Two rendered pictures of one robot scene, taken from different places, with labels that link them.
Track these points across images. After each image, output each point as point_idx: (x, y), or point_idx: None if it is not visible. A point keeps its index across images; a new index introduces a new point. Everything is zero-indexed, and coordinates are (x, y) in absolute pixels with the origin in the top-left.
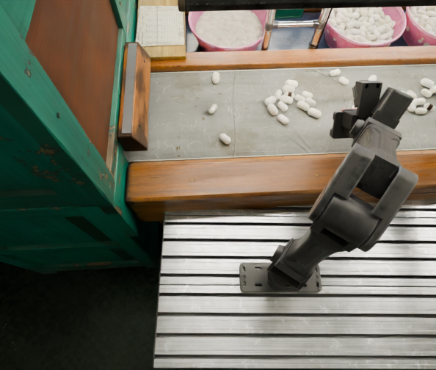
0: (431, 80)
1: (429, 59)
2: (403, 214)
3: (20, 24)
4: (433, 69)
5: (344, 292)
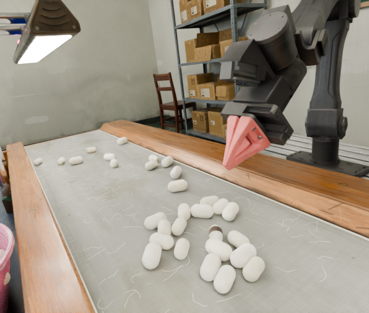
0: (130, 258)
1: (76, 269)
2: None
3: None
4: (93, 266)
5: None
